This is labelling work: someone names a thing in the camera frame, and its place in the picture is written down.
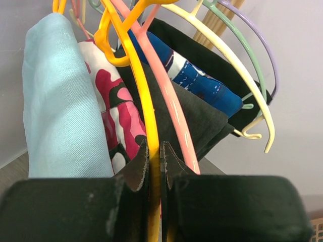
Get green plastic hanger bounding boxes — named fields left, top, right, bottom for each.
left=93, top=1, right=268, bottom=113

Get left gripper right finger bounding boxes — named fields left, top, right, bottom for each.
left=160, top=142, right=313, bottom=241

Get pink camouflage trousers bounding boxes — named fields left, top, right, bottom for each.
left=78, top=40, right=146, bottom=174

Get purple plastic hanger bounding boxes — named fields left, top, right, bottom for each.
left=217, top=1, right=280, bottom=98

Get pink plastic hanger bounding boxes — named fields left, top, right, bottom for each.
left=70, top=0, right=201, bottom=175

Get cream plastic hanger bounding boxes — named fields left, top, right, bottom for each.
left=69, top=0, right=276, bottom=154

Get dark grey trousers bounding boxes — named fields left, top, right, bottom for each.
left=142, top=63, right=234, bottom=160

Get white plastic basket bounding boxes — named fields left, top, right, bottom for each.
left=310, top=218, right=323, bottom=242

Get black trousers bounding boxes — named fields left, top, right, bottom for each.
left=148, top=19, right=260, bottom=136

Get orange plastic hanger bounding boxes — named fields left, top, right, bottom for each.
left=52, top=0, right=180, bottom=242

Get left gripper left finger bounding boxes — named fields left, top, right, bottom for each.
left=1, top=141, right=149, bottom=241

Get wooden clothes rack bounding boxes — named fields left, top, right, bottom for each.
left=193, top=0, right=244, bottom=50

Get blue patterned trousers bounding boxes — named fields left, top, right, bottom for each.
left=127, top=30, right=244, bottom=118

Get light blue trousers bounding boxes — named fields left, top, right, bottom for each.
left=22, top=13, right=114, bottom=178

